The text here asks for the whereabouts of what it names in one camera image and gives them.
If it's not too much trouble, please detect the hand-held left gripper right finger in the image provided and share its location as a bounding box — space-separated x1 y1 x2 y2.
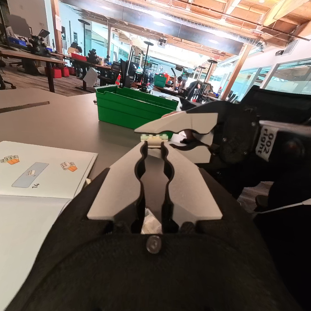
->
161 141 223 233

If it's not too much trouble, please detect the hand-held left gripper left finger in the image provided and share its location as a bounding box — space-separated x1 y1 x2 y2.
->
86 141 148 233

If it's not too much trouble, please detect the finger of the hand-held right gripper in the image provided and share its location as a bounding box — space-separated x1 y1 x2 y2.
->
169 132 214 164
134 110 218 135

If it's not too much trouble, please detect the white and orange lego assembly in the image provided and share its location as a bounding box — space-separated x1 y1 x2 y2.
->
140 133 169 149

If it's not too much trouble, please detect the light green lego plate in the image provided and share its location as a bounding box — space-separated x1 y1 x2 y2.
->
140 133 169 142

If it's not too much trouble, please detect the white lego piece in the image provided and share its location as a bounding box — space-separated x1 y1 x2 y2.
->
141 208 162 234

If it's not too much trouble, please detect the green plastic bin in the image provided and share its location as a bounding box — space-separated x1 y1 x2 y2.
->
95 85 180 138

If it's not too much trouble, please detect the person's right hand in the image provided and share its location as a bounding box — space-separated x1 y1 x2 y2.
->
161 110 196 144

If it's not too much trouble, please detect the green tote bag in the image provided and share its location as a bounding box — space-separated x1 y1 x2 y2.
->
154 73 168 87

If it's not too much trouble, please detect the black mesh office chair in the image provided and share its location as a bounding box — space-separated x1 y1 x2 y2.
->
239 85 311 125

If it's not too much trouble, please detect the black floor lamp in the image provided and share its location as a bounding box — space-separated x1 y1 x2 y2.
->
143 41 155 85
78 19 91 57
208 59 218 83

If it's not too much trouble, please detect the black high-back chair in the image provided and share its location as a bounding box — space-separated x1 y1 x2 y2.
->
120 59 137 90

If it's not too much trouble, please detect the open instruction booklet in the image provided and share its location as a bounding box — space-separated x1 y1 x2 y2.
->
0 140 98 309

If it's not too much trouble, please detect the white panel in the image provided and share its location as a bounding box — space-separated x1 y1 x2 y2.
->
83 67 98 87

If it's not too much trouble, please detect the blue storage bin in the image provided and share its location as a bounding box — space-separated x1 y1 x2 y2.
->
7 36 27 46

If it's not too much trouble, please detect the wooden post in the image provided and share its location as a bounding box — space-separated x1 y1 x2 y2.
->
221 44 253 100
50 0 64 52

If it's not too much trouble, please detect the white cable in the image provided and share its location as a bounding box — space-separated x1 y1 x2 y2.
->
253 198 311 214

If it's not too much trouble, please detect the black camera rig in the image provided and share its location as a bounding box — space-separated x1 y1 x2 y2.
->
27 35 50 57
87 49 101 64

